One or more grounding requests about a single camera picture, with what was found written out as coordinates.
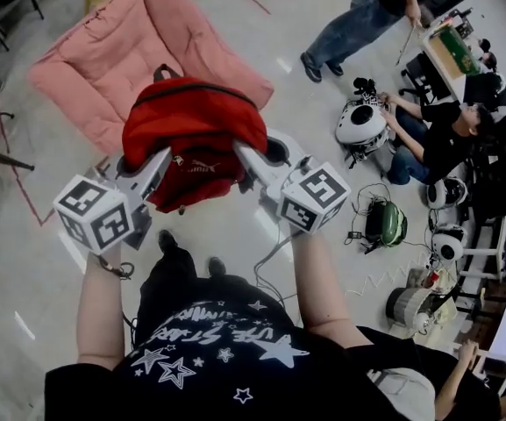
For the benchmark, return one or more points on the person's black trousers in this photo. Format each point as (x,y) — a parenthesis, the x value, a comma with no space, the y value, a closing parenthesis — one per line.
(169,279)

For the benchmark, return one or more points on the white side table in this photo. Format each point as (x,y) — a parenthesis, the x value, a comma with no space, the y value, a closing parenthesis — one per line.
(493,252)

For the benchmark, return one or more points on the grey cylindrical bin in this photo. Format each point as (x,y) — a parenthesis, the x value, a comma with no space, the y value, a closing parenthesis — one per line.
(406,305)

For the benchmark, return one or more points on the person's right forearm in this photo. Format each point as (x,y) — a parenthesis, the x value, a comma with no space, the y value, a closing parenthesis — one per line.
(320,287)

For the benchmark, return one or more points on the green box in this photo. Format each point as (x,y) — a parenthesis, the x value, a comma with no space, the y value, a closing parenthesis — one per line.
(458,51)

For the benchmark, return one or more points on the thin wooden stick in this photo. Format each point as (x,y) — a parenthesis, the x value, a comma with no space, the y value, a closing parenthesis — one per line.
(406,42)

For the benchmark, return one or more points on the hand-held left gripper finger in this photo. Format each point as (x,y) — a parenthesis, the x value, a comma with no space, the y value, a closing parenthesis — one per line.
(158,169)

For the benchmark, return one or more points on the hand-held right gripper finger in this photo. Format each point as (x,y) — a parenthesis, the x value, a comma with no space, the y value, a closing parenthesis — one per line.
(252,165)

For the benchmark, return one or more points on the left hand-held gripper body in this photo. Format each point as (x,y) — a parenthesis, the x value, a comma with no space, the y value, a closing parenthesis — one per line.
(92,213)

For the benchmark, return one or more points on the black star-print shirt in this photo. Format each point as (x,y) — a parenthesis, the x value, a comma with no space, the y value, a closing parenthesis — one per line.
(217,366)

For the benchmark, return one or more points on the pink padded cushion seat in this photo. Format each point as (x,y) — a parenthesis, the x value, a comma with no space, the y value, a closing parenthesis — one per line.
(116,55)

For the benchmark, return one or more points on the person's black shoe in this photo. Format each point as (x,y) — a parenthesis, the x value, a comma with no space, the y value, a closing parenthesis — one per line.
(166,240)
(216,266)

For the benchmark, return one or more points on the person's black right shoe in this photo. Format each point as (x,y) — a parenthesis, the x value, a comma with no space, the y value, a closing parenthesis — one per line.
(216,266)

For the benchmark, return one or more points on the white round device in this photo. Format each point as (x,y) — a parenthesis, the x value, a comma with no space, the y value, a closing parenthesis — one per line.
(447,244)
(445,191)

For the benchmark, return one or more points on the green and black bag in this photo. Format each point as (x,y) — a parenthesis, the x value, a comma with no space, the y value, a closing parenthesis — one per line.
(388,224)

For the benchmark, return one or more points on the person's black left shoe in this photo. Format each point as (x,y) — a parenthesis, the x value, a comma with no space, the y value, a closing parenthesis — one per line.
(166,240)

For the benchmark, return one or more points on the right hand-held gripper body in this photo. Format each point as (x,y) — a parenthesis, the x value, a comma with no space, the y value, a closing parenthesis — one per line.
(316,197)

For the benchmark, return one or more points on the red backpack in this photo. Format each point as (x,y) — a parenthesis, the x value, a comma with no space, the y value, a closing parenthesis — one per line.
(195,121)

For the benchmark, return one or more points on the white round robot shell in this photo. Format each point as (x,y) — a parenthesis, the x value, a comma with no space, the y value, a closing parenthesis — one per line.
(360,123)

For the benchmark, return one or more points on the person's left forearm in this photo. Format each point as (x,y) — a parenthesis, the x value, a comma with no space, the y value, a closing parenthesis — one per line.
(101,314)

